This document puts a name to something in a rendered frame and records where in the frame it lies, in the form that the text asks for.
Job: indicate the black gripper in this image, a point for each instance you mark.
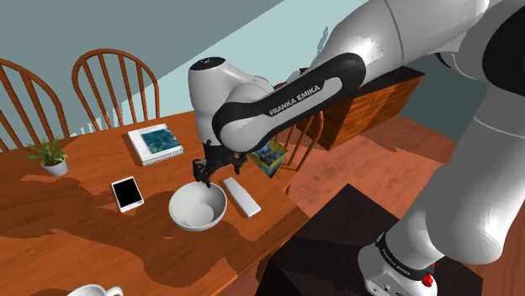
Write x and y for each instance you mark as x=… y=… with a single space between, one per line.
x=219 y=155

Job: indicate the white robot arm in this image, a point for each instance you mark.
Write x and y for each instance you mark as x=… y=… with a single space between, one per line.
x=463 y=196

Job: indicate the white remote control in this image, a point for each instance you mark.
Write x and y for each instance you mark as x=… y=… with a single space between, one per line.
x=242 y=196

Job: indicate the white bowl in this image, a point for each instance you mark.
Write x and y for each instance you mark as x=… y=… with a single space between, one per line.
x=197 y=207

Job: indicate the colourful blue and yellow box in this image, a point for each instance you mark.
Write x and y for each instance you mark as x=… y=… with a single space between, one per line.
x=268 y=158

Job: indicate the white book with blue cover picture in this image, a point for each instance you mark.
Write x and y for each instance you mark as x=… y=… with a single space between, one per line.
x=158 y=141

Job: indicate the white tablet with black screen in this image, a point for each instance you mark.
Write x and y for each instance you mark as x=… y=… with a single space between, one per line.
x=127 y=194

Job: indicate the wooden spindle-back chair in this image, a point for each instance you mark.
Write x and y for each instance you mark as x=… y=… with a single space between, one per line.
x=313 y=135
x=88 y=59
x=41 y=88

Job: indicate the dark robot stand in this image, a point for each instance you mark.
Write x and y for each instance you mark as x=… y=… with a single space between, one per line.
x=328 y=246

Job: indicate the wooden chest of drawers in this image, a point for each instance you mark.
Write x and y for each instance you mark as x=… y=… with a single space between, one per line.
x=365 y=110

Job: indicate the wooden dining table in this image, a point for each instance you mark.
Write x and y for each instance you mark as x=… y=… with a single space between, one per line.
x=82 y=250

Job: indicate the green plant in white pot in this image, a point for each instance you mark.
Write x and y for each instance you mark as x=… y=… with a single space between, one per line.
x=55 y=166

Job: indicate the white cup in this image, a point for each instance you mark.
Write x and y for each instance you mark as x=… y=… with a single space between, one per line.
x=92 y=291

